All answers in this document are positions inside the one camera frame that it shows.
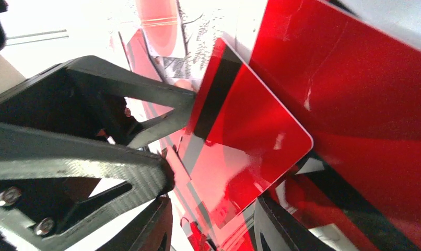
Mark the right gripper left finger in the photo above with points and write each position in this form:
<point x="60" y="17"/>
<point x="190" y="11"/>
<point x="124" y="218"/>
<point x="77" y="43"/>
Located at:
<point x="149" y="230"/>

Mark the red card right edge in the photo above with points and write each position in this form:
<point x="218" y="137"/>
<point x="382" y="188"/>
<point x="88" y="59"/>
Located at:
<point x="358" y="93"/>

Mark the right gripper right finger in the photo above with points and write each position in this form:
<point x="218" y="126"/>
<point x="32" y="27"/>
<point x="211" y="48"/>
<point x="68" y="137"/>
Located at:
<point x="277" y="229"/>

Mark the white red-dot card top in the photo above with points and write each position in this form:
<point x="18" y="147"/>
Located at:
<point x="162" y="26"/>

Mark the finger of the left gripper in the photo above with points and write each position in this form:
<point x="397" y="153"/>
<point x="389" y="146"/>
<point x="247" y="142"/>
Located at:
<point x="57" y="189"/>
<point x="86" y="95"/>

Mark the red card centre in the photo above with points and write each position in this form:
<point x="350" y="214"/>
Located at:
<point x="138" y="57"/>

